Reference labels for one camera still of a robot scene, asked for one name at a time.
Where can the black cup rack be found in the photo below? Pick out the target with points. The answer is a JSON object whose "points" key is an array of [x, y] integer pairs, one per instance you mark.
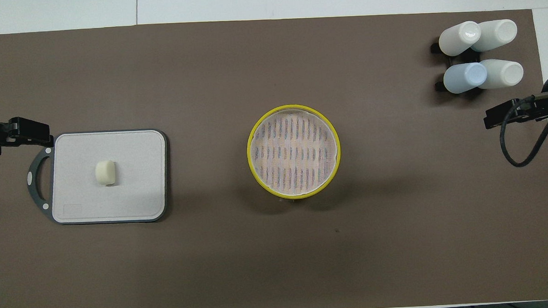
{"points": [[436, 48]]}

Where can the white plastic cup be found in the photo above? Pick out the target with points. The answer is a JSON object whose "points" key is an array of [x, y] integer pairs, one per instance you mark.
{"points": [[457, 39], [497, 34], [504, 73]]}

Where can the light blue plastic cup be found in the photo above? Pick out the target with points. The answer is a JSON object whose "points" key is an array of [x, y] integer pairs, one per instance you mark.
{"points": [[464, 78]]}

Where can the white cutting board grey rim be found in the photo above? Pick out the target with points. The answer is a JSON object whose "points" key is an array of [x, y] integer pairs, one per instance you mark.
{"points": [[118, 198]]}

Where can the yellow steamer lid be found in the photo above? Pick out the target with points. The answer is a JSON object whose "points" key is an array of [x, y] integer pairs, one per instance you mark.
{"points": [[294, 151]]}

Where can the cream steamed bun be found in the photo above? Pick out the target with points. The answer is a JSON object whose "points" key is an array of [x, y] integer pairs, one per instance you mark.
{"points": [[105, 172]]}

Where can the brown table mat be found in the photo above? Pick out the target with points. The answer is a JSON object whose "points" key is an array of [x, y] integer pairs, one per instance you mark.
{"points": [[269, 256]]}

